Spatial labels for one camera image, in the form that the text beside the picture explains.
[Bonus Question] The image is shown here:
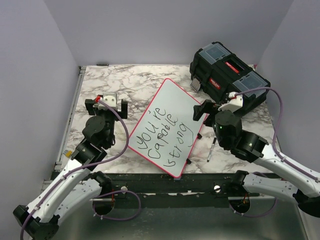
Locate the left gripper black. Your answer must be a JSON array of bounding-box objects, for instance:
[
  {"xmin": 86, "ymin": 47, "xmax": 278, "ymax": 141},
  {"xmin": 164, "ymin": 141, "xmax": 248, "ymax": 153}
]
[{"xmin": 86, "ymin": 99, "xmax": 127, "ymax": 147}]

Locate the white whiteboard marker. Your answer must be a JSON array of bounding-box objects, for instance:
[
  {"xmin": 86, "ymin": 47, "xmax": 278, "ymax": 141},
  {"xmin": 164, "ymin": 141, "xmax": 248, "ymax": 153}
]
[{"xmin": 206, "ymin": 137, "xmax": 217, "ymax": 163}]

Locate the pink-framed whiteboard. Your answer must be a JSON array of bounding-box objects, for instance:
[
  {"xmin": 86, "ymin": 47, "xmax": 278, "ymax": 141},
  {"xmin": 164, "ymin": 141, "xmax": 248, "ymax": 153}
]
[{"xmin": 128, "ymin": 78, "xmax": 207, "ymax": 178}]

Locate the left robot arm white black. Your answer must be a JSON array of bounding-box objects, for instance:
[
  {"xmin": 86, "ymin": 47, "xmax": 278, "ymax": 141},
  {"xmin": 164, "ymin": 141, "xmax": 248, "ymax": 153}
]
[{"xmin": 13, "ymin": 95, "xmax": 128, "ymax": 240}]

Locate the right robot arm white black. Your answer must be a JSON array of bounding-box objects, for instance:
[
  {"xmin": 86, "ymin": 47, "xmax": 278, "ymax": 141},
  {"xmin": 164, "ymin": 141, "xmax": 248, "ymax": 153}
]
[{"xmin": 192, "ymin": 100, "xmax": 320, "ymax": 218}]

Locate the yellow metal small block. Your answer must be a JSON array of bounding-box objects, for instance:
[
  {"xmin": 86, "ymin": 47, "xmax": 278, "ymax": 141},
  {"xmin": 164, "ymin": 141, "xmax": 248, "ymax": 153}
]
[{"xmin": 63, "ymin": 149, "xmax": 73, "ymax": 159}]

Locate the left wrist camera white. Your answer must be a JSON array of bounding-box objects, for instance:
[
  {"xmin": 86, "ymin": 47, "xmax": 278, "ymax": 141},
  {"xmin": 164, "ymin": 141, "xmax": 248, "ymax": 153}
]
[{"xmin": 98, "ymin": 92, "xmax": 118, "ymax": 110}]

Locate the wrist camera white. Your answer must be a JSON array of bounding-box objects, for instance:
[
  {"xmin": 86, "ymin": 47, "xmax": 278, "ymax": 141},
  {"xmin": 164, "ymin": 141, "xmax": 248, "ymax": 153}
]
[
  {"xmin": 98, "ymin": 92, "xmax": 118, "ymax": 110},
  {"xmin": 218, "ymin": 92, "xmax": 244, "ymax": 113}
]

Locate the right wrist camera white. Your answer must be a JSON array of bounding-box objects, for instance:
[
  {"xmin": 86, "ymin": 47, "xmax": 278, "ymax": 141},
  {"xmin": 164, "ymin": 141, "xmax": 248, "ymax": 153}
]
[{"xmin": 218, "ymin": 92, "xmax": 244, "ymax": 113}]

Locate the small black strip at wall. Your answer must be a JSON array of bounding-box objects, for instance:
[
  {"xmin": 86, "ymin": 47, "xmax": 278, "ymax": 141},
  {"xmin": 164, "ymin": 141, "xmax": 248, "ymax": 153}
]
[{"xmin": 96, "ymin": 63, "xmax": 109, "ymax": 67}]

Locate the black toolbox with red handle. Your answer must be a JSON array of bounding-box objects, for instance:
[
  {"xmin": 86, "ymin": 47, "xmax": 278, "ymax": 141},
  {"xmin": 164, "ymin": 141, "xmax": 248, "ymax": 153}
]
[{"xmin": 189, "ymin": 41, "xmax": 271, "ymax": 104}]

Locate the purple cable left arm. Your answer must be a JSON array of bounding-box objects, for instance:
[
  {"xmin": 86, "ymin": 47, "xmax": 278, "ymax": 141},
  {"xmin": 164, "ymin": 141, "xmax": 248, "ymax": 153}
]
[{"xmin": 19, "ymin": 96, "xmax": 142, "ymax": 240}]

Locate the black mounting base rail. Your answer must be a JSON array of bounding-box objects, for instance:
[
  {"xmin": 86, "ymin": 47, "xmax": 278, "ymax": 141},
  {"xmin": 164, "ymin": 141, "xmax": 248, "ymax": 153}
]
[{"xmin": 77, "ymin": 171, "xmax": 259, "ymax": 210}]

